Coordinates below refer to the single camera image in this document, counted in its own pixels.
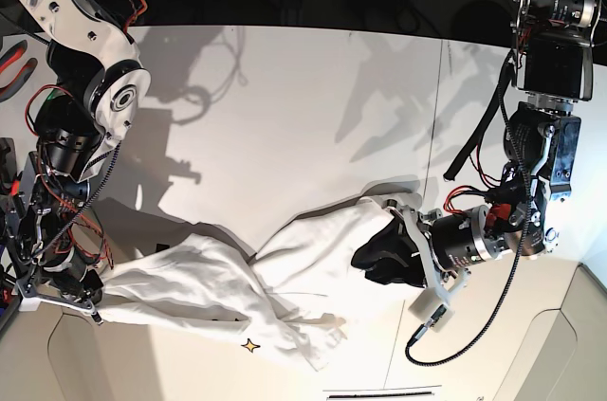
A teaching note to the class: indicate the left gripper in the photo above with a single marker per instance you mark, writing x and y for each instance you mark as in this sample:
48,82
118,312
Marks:
402,253

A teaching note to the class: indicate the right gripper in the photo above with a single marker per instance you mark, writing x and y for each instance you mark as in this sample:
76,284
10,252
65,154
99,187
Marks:
64,277

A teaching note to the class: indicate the white printed t-shirt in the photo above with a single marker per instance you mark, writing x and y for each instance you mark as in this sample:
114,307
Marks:
296,299

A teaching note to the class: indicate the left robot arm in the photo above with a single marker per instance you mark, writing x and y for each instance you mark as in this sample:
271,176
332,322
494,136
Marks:
548,69

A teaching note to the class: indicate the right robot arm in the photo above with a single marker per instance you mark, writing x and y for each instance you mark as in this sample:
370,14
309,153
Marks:
83,118

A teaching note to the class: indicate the white vent grille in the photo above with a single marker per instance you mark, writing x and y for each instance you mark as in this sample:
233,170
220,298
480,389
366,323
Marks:
402,394

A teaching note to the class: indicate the orange grey pliers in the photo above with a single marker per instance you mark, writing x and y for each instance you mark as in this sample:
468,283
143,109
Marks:
12,60

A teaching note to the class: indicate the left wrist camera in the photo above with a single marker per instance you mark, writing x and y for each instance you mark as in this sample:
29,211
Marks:
434,306

